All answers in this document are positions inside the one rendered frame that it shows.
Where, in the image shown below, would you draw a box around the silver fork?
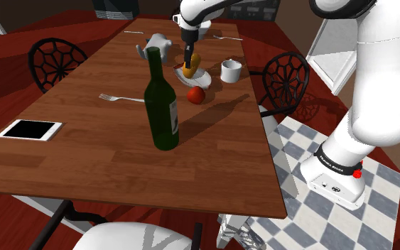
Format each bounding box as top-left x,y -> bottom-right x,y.
98,93 -> 146,103

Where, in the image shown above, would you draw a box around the dark cabinet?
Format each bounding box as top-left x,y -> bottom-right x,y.
92,0 -> 140,20

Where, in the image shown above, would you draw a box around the white tablet with black screen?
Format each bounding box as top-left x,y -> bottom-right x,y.
0,119 -> 64,142

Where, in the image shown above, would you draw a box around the white teapot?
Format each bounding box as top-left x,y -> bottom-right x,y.
136,33 -> 173,65

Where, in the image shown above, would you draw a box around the white framed door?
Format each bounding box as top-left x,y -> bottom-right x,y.
305,17 -> 360,97

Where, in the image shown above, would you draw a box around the wooden dining table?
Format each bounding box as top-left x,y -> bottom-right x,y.
0,17 -> 288,250

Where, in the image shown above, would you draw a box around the chair with white seat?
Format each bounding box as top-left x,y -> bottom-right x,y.
28,200 -> 204,250

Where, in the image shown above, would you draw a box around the black web-back chair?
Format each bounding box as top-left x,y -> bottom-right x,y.
27,37 -> 89,94
249,51 -> 310,119

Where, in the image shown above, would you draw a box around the red apple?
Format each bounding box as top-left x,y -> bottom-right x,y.
186,86 -> 206,105

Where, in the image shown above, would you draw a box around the white cup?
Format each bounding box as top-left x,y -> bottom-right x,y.
220,59 -> 243,84

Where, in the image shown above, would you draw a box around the white shallow bowl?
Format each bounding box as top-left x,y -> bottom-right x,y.
173,63 -> 212,88

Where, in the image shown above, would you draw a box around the dark kitchen appliance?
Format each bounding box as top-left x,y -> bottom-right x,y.
220,0 -> 282,22

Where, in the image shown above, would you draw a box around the green wine bottle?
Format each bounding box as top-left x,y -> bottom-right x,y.
144,46 -> 180,151

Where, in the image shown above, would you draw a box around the yellow fruit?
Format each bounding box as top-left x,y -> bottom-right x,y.
182,52 -> 202,79

